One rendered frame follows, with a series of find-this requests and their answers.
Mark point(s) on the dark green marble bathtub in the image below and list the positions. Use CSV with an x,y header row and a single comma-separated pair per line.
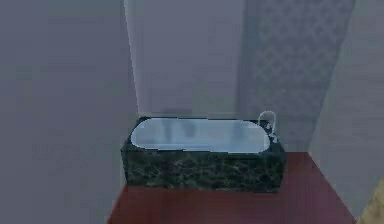
x,y
200,173

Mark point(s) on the tan wooden furniture corner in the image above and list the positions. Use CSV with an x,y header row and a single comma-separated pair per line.
x,y
375,208

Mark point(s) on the silver bathtub faucet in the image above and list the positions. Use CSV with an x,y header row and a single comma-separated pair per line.
x,y
270,124

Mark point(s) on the patterned grey shower curtain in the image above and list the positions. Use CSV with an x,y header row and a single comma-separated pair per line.
x,y
293,66

